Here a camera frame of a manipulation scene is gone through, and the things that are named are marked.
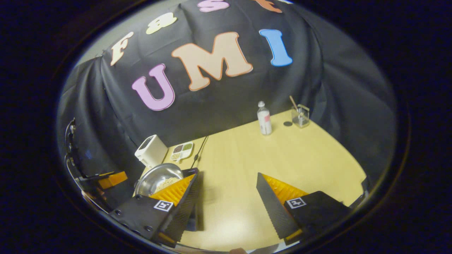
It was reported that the black backdrop cloth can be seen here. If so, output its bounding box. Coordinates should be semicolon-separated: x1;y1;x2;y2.
56;0;398;212

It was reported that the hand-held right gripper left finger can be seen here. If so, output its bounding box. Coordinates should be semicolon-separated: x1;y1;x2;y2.
109;169;200;247

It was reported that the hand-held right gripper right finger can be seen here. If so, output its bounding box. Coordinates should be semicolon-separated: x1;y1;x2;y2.
256;172;352;244

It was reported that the steel pot with black handles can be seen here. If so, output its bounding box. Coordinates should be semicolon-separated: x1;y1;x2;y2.
134;163;184;197

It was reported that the white toaster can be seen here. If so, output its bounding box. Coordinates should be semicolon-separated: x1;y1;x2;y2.
135;134;168;168

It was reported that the clear plastic bottle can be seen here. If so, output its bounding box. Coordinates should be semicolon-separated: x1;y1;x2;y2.
257;101;273;136

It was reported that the black power cable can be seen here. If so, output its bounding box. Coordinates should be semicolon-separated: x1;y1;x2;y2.
191;136;209;169

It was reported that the white divided dish of beans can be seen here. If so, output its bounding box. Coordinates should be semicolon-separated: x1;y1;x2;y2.
170;141;194;162

